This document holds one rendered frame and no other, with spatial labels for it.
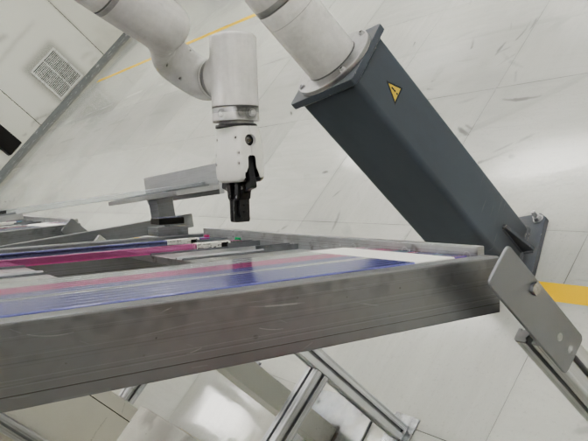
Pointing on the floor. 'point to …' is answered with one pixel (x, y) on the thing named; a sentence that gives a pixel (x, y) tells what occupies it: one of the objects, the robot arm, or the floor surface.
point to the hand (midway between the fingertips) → (240, 211)
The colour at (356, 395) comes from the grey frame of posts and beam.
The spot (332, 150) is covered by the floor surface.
